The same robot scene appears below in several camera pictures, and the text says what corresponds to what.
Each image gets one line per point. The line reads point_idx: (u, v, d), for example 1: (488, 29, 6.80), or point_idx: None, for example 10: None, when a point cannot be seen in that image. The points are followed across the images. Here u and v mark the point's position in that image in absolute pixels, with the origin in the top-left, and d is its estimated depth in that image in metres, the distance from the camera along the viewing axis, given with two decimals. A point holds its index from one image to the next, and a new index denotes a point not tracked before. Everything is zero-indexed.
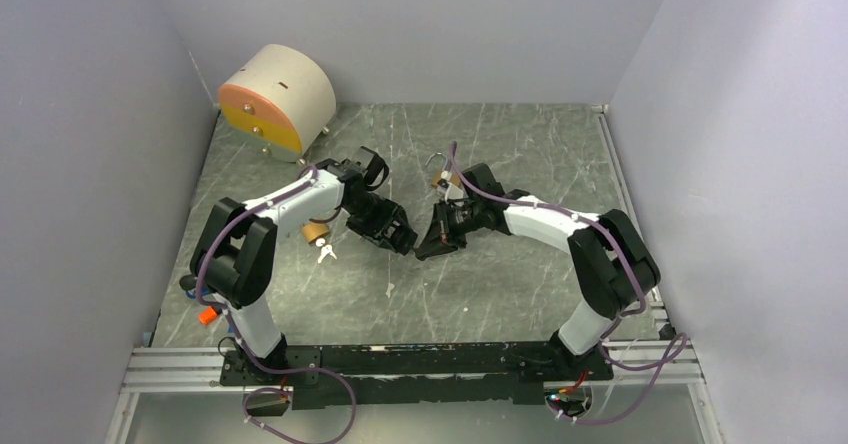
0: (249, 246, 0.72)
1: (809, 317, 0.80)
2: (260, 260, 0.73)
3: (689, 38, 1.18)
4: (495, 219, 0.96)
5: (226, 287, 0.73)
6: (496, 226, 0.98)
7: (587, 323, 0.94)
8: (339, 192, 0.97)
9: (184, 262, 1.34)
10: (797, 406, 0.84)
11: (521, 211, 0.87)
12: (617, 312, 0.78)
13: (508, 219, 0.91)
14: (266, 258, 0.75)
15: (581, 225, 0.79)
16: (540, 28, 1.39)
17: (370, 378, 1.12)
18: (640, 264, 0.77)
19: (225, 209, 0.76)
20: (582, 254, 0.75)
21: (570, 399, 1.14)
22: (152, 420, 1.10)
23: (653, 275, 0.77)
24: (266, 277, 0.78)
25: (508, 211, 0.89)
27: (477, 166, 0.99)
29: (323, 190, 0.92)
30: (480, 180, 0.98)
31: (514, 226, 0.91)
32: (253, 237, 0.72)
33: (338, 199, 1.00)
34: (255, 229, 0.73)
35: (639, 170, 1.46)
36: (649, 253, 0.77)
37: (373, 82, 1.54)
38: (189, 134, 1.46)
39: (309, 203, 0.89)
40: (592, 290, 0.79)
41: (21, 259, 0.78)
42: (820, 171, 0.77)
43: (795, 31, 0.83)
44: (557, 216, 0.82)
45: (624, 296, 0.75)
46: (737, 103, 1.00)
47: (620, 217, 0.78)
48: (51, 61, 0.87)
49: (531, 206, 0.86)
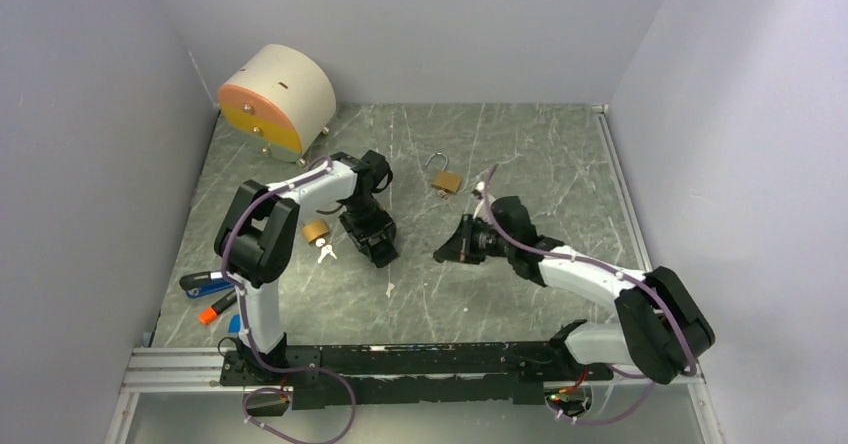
0: (274, 223, 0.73)
1: (809, 317, 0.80)
2: (283, 238, 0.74)
3: (689, 37, 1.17)
4: (528, 269, 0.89)
5: (249, 264, 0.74)
6: (528, 276, 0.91)
7: (609, 354, 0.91)
8: (352, 181, 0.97)
9: (184, 262, 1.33)
10: (797, 406, 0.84)
11: (556, 264, 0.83)
12: (668, 378, 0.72)
13: (544, 271, 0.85)
14: (290, 237, 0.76)
15: (626, 285, 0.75)
16: (542, 27, 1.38)
17: (370, 378, 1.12)
18: (691, 325, 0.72)
19: (247, 192, 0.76)
20: (632, 317, 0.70)
21: (570, 400, 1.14)
22: (152, 420, 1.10)
23: (706, 337, 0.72)
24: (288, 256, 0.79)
25: (543, 263, 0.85)
27: (516, 207, 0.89)
29: (338, 179, 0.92)
30: (520, 230, 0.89)
31: (549, 277, 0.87)
32: (276, 216, 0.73)
33: (351, 189, 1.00)
34: (278, 207, 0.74)
35: (639, 169, 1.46)
36: (700, 315, 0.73)
37: (374, 82, 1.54)
38: (189, 135, 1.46)
39: (328, 189, 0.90)
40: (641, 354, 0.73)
41: (22, 257, 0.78)
42: (821, 170, 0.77)
43: (797, 32, 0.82)
44: (599, 272, 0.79)
45: (678, 362, 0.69)
46: (737, 104, 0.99)
47: (670, 278, 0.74)
48: (50, 59, 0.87)
49: (569, 258, 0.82)
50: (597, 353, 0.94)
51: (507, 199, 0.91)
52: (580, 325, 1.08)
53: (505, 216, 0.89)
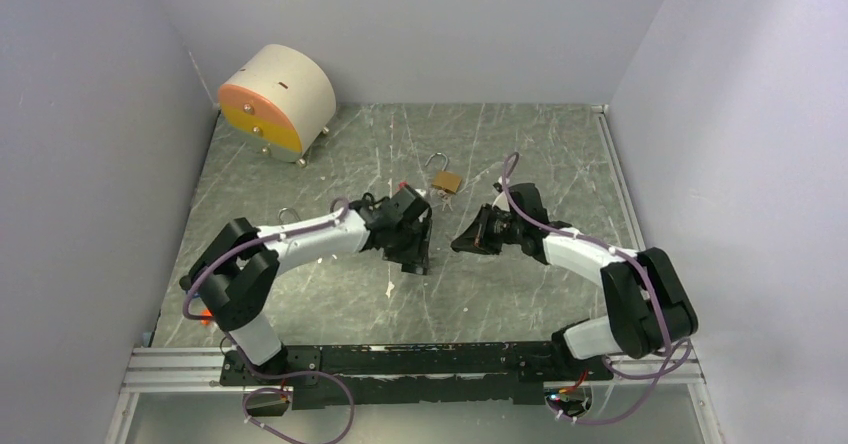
0: (247, 273, 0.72)
1: (810, 318, 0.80)
2: (251, 291, 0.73)
3: (689, 38, 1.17)
4: (533, 247, 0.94)
5: (213, 305, 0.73)
6: (533, 254, 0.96)
7: (601, 344, 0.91)
8: (361, 238, 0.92)
9: (184, 262, 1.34)
10: (797, 406, 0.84)
11: (560, 240, 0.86)
12: (642, 354, 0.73)
13: (549, 249, 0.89)
14: (260, 291, 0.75)
15: (617, 259, 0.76)
16: (541, 27, 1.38)
17: (370, 378, 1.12)
18: (675, 308, 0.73)
19: (236, 230, 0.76)
20: (613, 288, 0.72)
21: (570, 399, 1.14)
22: (152, 420, 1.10)
23: (690, 322, 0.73)
24: (256, 309, 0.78)
25: (549, 239, 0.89)
27: (527, 187, 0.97)
29: (344, 234, 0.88)
30: (529, 207, 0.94)
31: (552, 255, 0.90)
32: (250, 268, 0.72)
33: (360, 245, 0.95)
34: (255, 260, 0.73)
35: (639, 169, 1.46)
36: (685, 298, 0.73)
37: (373, 82, 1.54)
38: (189, 135, 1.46)
39: (325, 244, 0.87)
40: (620, 326, 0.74)
41: (22, 257, 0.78)
42: (820, 171, 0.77)
43: (796, 33, 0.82)
44: (594, 248, 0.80)
45: (653, 337, 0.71)
46: (738, 104, 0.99)
47: (661, 258, 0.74)
48: (50, 60, 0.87)
49: (571, 237, 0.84)
50: (593, 347, 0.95)
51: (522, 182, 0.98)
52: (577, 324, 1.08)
53: (518, 195, 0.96)
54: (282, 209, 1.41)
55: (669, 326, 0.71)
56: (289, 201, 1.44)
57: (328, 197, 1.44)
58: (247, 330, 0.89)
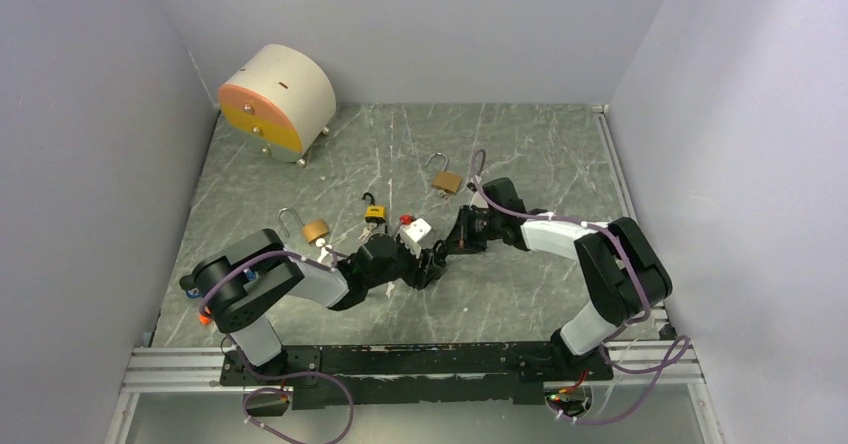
0: (269, 281, 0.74)
1: (810, 317, 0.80)
2: (267, 299, 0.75)
3: (689, 38, 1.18)
4: (513, 236, 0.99)
5: (218, 306, 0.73)
6: (513, 243, 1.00)
7: (591, 327, 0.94)
8: (337, 295, 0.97)
9: (184, 262, 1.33)
10: (797, 405, 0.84)
11: (538, 225, 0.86)
12: (623, 318, 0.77)
13: (524, 232, 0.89)
14: (272, 301, 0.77)
15: (591, 231, 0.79)
16: (542, 27, 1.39)
17: (370, 379, 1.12)
18: (648, 270, 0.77)
19: (264, 239, 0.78)
20: (589, 259, 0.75)
21: (570, 400, 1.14)
22: (151, 420, 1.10)
23: (663, 283, 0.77)
24: (255, 317, 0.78)
25: (526, 225, 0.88)
27: (500, 180, 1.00)
29: (334, 281, 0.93)
30: (505, 198, 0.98)
31: (531, 240, 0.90)
32: (276, 278, 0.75)
33: (333, 300, 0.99)
34: (281, 269, 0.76)
35: (639, 169, 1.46)
36: (658, 261, 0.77)
37: (373, 82, 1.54)
38: (189, 135, 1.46)
39: (322, 284, 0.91)
40: (598, 294, 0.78)
41: (21, 256, 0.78)
42: (820, 170, 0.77)
43: (796, 33, 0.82)
44: (567, 226, 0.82)
45: (632, 301, 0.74)
46: (738, 105, 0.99)
47: (631, 227, 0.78)
48: (50, 60, 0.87)
49: (545, 219, 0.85)
50: (590, 339, 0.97)
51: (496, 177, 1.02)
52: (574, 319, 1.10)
53: (493, 189, 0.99)
54: (282, 209, 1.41)
55: (646, 289, 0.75)
56: (289, 201, 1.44)
57: (328, 197, 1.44)
58: (247, 330, 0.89)
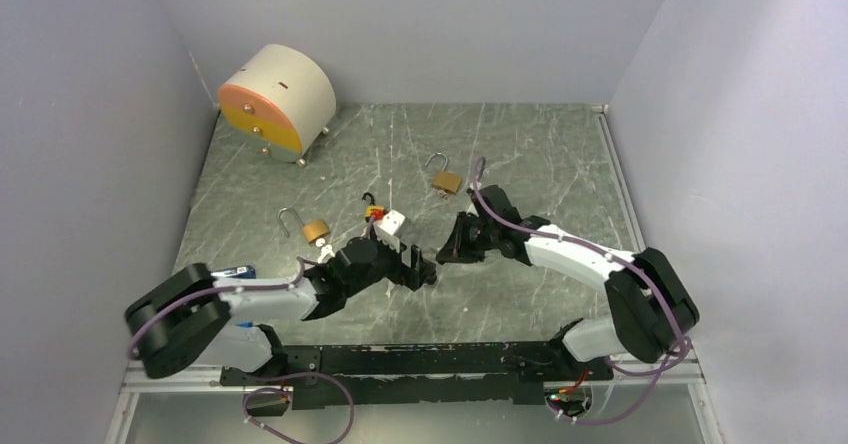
0: (192, 323, 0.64)
1: (810, 318, 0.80)
2: (189, 342, 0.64)
3: (689, 38, 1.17)
4: (513, 249, 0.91)
5: (147, 351, 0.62)
6: (515, 255, 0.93)
7: (604, 346, 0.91)
8: (308, 309, 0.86)
9: (184, 262, 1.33)
10: (797, 406, 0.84)
11: (544, 243, 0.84)
12: (655, 355, 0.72)
13: (530, 249, 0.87)
14: (200, 344, 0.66)
15: (616, 265, 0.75)
16: (542, 27, 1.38)
17: (370, 378, 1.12)
18: (679, 305, 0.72)
19: (190, 274, 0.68)
20: (621, 298, 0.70)
21: (570, 400, 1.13)
22: (151, 421, 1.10)
23: (691, 315, 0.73)
24: (189, 360, 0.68)
25: (531, 242, 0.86)
27: (493, 189, 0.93)
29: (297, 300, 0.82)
30: (497, 207, 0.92)
31: (537, 257, 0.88)
32: (197, 320, 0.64)
33: (304, 314, 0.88)
34: (208, 309, 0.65)
35: (639, 169, 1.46)
36: (687, 295, 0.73)
37: (373, 82, 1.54)
38: (189, 135, 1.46)
39: (279, 306, 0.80)
40: (626, 333, 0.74)
41: (21, 256, 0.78)
42: (821, 171, 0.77)
43: (796, 34, 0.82)
44: (589, 253, 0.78)
45: (664, 343, 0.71)
46: (738, 105, 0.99)
47: (662, 261, 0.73)
48: (51, 60, 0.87)
49: (555, 238, 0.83)
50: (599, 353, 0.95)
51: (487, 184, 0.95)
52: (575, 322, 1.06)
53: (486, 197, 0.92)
54: (282, 209, 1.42)
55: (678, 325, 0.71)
56: (289, 201, 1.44)
57: (328, 197, 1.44)
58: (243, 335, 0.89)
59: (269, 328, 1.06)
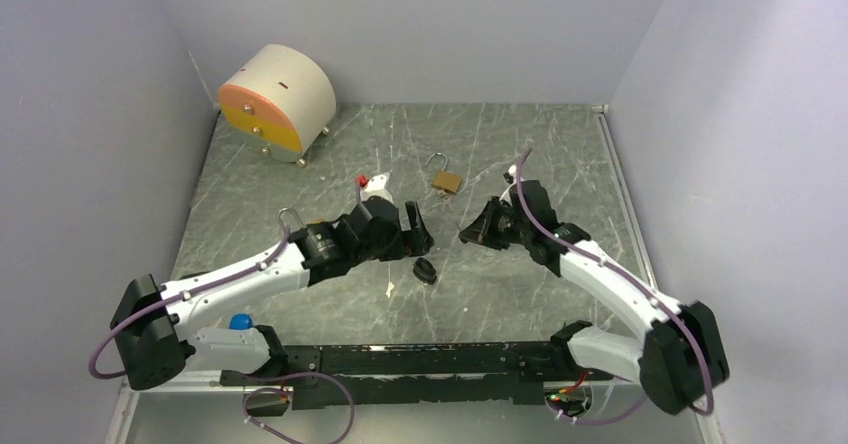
0: (144, 341, 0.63)
1: (809, 318, 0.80)
2: (152, 358, 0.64)
3: (690, 38, 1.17)
4: (545, 256, 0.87)
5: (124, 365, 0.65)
6: (544, 262, 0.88)
7: (607, 363, 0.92)
8: (299, 276, 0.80)
9: (184, 262, 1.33)
10: (797, 407, 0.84)
11: (582, 263, 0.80)
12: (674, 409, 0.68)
13: (566, 264, 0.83)
14: (167, 357, 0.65)
15: (660, 315, 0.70)
16: (542, 27, 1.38)
17: (370, 378, 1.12)
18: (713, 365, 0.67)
19: (134, 292, 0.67)
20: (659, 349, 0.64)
21: (570, 400, 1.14)
22: (152, 420, 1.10)
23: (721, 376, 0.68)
24: (171, 370, 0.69)
25: (568, 257, 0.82)
27: (536, 189, 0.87)
29: (274, 278, 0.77)
30: (535, 207, 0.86)
31: (569, 270, 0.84)
32: (147, 337, 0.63)
33: (301, 282, 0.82)
34: (155, 327, 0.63)
35: (639, 169, 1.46)
36: (723, 357, 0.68)
37: (373, 82, 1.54)
38: (189, 135, 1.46)
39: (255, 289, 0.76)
40: (652, 379, 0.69)
41: (21, 256, 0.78)
42: (820, 171, 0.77)
43: (796, 34, 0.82)
44: (632, 293, 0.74)
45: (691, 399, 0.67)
46: (738, 105, 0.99)
47: (705, 316, 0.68)
48: (51, 60, 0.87)
49: (598, 261, 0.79)
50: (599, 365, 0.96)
51: (528, 182, 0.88)
52: (587, 327, 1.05)
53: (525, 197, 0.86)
54: (282, 209, 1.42)
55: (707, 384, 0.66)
56: (289, 201, 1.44)
57: (328, 197, 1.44)
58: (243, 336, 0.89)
59: (268, 328, 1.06)
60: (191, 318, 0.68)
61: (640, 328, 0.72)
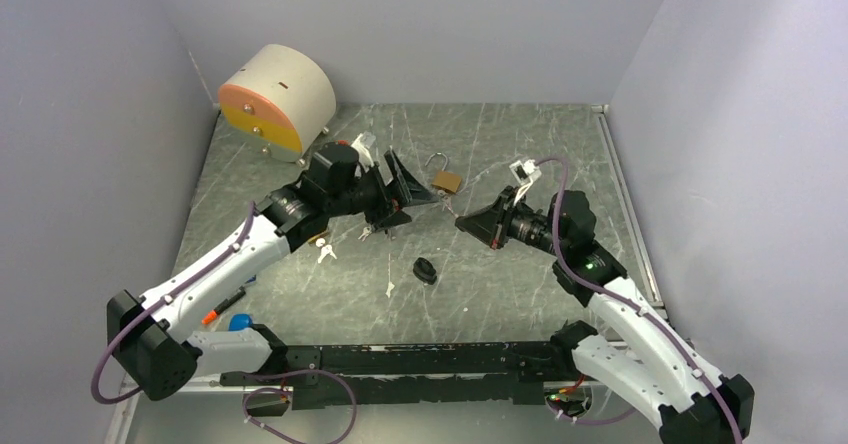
0: (143, 354, 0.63)
1: (809, 318, 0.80)
2: (158, 368, 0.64)
3: (690, 37, 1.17)
4: (574, 285, 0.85)
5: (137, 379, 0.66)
6: (572, 289, 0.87)
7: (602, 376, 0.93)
8: (281, 245, 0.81)
9: (184, 262, 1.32)
10: (798, 408, 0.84)
11: (618, 308, 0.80)
12: None
13: (600, 305, 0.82)
14: (175, 360, 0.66)
15: (700, 386, 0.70)
16: (542, 26, 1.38)
17: (370, 378, 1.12)
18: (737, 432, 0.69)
19: (116, 308, 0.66)
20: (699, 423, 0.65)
21: (570, 400, 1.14)
22: (151, 420, 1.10)
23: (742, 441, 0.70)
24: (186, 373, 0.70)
25: (600, 298, 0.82)
27: (585, 215, 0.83)
29: (253, 252, 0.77)
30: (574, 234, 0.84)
31: (601, 309, 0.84)
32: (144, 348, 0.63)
33: (285, 249, 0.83)
34: (148, 336, 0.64)
35: (639, 169, 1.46)
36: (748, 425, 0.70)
37: (373, 82, 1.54)
38: (189, 135, 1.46)
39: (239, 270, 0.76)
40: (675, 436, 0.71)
41: (20, 256, 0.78)
42: (820, 172, 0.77)
43: (796, 35, 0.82)
44: (670, 352, 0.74)
45: None
46: (738, 105, 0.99)
47: (744, 390, 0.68)
48: (50, 59, 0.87)
49: (636, 311, 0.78)
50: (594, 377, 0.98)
51: (576, 203, 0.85)
52: (593, 334, 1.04)
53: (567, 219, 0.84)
54: None
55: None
56: None
57: None
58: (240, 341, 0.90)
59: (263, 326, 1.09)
60: (179, 319, 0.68)
61: (674, 391, 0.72)
